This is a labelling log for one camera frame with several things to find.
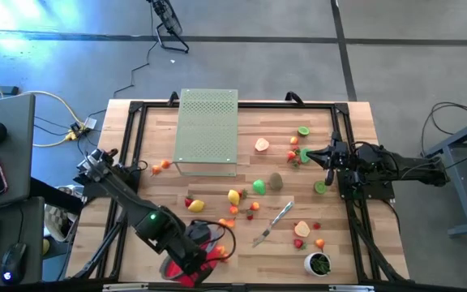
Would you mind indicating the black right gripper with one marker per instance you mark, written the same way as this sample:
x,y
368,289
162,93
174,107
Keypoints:
x,y
339,156

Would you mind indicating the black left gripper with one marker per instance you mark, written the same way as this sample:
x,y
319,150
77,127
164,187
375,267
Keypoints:
x,y
185,253

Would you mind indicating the red collapsible colander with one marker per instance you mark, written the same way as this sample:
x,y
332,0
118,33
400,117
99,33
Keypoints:
x,y
172,272

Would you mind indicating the brown whole kiwi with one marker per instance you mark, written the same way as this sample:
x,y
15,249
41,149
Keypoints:
x,y
275,181

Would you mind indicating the cream peach half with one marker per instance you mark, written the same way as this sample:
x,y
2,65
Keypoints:
x,y
262,144
302,229

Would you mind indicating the green pear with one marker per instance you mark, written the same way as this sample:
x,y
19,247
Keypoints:
x,y
259,187

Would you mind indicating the yellow lemon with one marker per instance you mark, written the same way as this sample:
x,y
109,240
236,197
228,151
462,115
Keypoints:
x,y
233,197

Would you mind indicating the silver toy knife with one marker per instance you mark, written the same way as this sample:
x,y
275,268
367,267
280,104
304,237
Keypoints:
x,y
274,222

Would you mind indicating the small orange fruit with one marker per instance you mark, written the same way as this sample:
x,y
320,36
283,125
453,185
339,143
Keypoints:
x,y
233,209
294,140
254,206

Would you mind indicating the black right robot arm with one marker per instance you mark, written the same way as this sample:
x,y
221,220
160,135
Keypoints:
x,y
404,168

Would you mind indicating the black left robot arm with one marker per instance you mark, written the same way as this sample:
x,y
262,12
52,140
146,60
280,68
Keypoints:
x,y
136,203

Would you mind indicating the orange red pear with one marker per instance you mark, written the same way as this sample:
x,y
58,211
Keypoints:
x,y
291,155

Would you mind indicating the yellow mango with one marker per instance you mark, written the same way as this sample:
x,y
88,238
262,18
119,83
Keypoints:
x,y
195,206

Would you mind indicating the small red strawberry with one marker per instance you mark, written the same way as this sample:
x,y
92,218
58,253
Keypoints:
x,y
317,225

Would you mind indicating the small orange pear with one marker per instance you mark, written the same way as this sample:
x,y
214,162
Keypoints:
x,y
156,169
165,164

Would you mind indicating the white pot with plant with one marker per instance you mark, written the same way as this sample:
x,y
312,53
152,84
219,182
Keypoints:
x,y
318,263

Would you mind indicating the green perforated metal shelf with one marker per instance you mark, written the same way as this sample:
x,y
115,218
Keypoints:
x,y
205,130

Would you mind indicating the black white checkered item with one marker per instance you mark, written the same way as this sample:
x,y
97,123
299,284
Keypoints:
x,y
57,223

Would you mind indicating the small yellow object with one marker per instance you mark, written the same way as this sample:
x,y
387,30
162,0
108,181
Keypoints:
x,y
45,246

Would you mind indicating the black diagonal bar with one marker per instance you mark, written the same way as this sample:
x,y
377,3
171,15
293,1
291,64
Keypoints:
x,y
55,196

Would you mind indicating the blue grey metal table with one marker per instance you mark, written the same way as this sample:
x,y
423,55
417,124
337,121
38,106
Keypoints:
x,y
459,194

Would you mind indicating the white power adapter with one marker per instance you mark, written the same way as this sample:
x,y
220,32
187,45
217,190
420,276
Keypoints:
x,y
90,123

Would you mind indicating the black computer mouse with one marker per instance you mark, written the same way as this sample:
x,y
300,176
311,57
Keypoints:
x,y
14,263

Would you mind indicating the grey desk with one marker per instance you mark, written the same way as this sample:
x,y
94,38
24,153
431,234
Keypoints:
x,y
14,170
14,219

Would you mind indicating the black floor fan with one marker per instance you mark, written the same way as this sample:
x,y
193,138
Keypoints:
x,y
168,18

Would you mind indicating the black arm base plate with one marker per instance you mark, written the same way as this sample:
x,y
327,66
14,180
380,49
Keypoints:
x,y
91,188
379,190

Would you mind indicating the silver bracket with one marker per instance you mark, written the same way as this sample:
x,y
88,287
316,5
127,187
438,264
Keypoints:
x,y
124,288
351,288

